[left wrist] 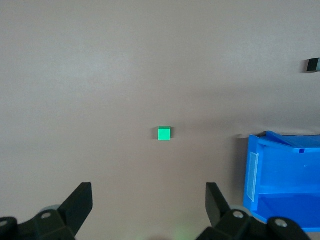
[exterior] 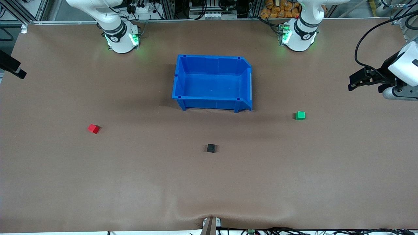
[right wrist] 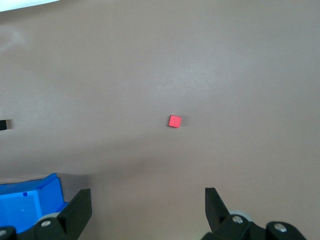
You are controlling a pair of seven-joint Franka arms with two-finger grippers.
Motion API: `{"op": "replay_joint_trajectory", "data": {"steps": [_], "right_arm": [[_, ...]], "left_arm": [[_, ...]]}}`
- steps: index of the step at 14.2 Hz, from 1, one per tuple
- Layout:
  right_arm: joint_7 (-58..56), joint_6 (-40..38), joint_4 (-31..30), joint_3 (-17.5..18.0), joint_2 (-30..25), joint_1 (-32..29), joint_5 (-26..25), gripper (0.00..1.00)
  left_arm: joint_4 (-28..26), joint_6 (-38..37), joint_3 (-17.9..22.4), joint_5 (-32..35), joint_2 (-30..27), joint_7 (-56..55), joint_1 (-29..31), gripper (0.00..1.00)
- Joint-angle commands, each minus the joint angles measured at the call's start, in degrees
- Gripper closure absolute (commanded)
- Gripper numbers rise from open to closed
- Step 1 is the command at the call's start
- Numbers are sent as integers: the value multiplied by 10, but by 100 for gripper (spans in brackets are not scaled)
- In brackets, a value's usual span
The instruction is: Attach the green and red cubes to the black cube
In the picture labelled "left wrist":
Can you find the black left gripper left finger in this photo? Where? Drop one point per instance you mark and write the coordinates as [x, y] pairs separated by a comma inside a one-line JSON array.
[[72, 210]]

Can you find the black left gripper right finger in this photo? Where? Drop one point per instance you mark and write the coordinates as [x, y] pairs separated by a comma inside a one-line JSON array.
[[220, 215]]

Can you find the small green cube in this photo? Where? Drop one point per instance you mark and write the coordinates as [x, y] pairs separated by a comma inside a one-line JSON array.
[[164, 133]]

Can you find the small black cube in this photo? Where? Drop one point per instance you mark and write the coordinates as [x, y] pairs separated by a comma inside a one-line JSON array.
[[312, 65]]

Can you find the blue plastic storage bin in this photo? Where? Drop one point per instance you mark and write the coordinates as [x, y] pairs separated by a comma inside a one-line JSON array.
[[287, 175]]

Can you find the table cover mat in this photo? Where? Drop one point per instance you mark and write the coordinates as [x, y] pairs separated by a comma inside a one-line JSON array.
[[125, 75]]

